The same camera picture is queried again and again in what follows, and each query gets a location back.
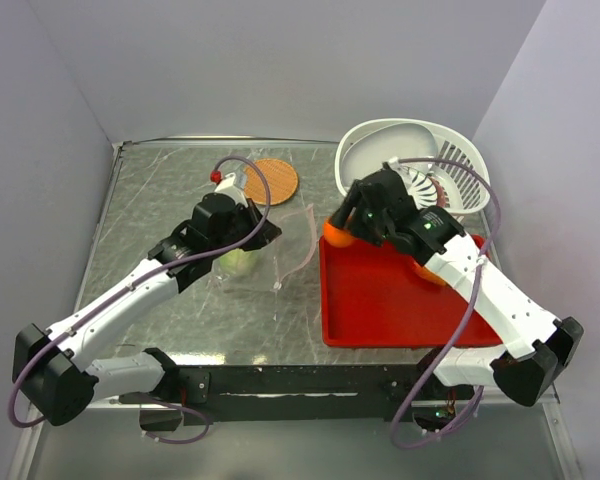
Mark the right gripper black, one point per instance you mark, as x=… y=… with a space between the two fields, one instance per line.
x=354 y=198

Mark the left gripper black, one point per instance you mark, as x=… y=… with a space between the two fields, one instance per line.
x=267 y=233

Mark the orange fruit toy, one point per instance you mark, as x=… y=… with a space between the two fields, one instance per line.
x=337 y=238

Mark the clear zip top bag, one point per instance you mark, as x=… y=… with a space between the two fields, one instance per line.
x=289 y=253

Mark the green cabbage toy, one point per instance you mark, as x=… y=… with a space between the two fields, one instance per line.
x=238 y=263

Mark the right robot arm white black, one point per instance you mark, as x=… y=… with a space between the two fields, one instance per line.
x=536 y=346

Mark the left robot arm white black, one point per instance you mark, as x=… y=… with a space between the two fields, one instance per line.
x=58 y=369

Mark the white oval plate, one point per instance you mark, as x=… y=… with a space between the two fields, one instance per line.
x=366 y=147

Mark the blue striped white plate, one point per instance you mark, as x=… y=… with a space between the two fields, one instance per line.
x=419 y=186

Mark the red plastic tray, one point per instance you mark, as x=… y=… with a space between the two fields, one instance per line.
x=372 y=298

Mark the dark red plate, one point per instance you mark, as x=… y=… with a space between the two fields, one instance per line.
x=442 y=196

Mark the white plastic dish rack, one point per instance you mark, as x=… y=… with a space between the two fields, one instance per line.
x=458 y=166

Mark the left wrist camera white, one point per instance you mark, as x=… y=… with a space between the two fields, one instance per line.
x=232 y=185

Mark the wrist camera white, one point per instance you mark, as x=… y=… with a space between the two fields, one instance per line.
x=395 y=165
x=232 y=185

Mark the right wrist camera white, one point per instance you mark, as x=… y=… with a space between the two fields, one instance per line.
x=395 y=165

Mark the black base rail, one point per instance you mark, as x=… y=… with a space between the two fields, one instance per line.
x=226 y=393

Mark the aluminium frame rail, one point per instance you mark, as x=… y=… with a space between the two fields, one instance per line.
x=549 y=396

